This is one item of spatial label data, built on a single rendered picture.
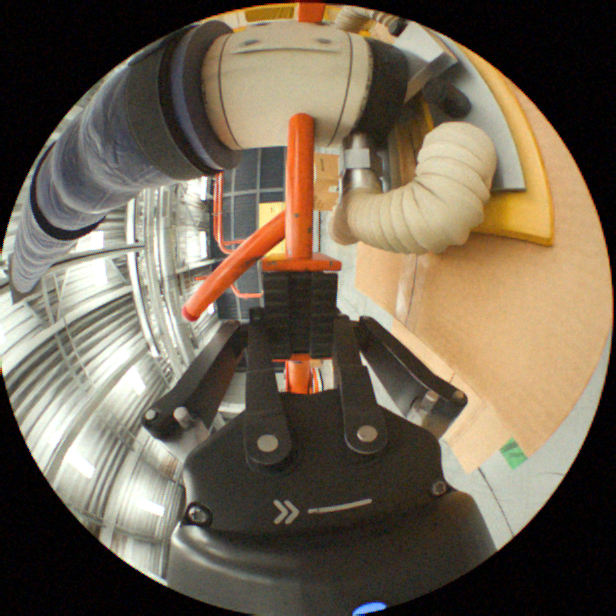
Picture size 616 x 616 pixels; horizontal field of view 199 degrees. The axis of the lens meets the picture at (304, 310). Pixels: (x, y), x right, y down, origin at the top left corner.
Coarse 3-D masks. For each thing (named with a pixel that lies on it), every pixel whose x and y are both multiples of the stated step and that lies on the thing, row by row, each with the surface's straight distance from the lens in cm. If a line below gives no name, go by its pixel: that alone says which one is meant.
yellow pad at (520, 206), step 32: (480, 64) 20; (448, 96) 16; (480, 96) 17; (512, 96) 17; (480, 128) 16; (512, 128) 15; (512, 160) 14; (512, 192) 13; (544, 192) 13; (480, 224) 14; (512, 224) 13; (544, 224) 12
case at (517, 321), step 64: (576, 192) 15; (384, 256) 28; (448, 256) 18; (512, 256) 15; (576, 256) 14; (448, 320) 18; (512, 320) 14; (576, 320) 14; (512, 384) 15; (576, 384) 14
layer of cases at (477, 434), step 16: (400, 336) 118; (416, 352) 105; (432, 352) 95; (432, 368) 97; (448, 368) 89; (464, 384) 84; (480, 400) 81; (464, 416) 88; (480, 416) 83; (448, 432) 97; (464, 432) 90; (480, 432) 85; (496, 432) 81; (464, 448) 93; (480, 448) 88; (496, 448) 84; (464, 464) 97; (480, 464) 91
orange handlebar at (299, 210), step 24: (312, 120) 18; (288, 144) 16; (312, 144) 16; (288, 168) 15; (312, 168) 15; (288, 192) 14; (312, 192) 14; (288, 216) 14; (312, 216) 14; (288, 240) 14; (312, 240) 14; (288, 384) 20; (312, 384) 20
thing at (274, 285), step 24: (264, 264) 12; (288, 264) 12; (312, 264) 12; (336, 264) 13; (264, 288) 12; (288, 288) 12; (312, 288) 12; (336, 288) 12; (264, 312) 12; (288, 312) 12; (312, 312) 12; (288, 336) 13; (312, 336) 13; (288, 360) 15; (312, 360) 16
